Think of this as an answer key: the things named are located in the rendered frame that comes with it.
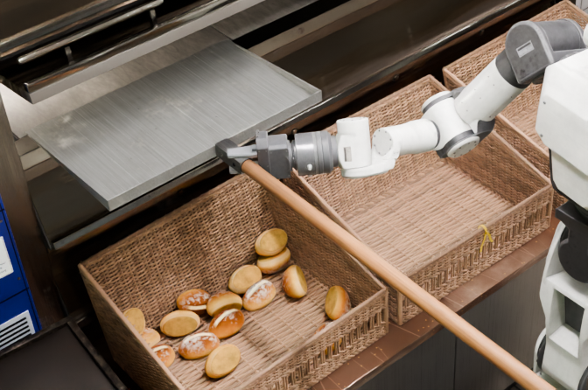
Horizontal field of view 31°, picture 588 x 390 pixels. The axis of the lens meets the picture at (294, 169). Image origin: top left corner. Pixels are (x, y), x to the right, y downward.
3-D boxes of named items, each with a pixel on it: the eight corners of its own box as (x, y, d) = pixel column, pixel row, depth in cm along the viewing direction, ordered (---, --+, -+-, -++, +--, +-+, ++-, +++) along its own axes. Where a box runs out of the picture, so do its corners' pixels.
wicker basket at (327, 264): (94, 343, 263) (72, 262, 246) (269, 237, 290) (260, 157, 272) (208, 463, 232) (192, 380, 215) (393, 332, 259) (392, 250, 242)
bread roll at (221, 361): (248, 360, 251) (238, 361, 256) (234, 337, 251) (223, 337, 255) (217, 385, 246) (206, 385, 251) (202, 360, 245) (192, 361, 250)
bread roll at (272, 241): (295, 242, 275) (287, 250, 279) (281, 221, 276) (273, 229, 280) (266, 259, 269) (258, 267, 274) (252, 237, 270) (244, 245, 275)
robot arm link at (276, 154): (260, 169, 224) (316, 163, 224) (262, 198, 217) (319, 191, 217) (254, 121, 216) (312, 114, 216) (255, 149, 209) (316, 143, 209)
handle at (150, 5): (27, 86, 205) (24, 83, 206) (169, 24, 220) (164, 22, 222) (18, 59, 202) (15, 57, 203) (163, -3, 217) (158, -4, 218)
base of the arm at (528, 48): (535, 49, 225) (566, 8, 218) (572, 91, 220) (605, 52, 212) (490, 52, 215) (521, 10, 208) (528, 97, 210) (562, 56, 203)
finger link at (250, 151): (227, 150, 217) (257, 147, 217) (227, 160, 214) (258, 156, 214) (226, 144, 216) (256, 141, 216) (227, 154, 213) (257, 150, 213)
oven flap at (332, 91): (48, 247, 241) (15, 168, 234) (565, -24, 324) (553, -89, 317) (56, 251, 237) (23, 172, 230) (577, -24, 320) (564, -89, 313)
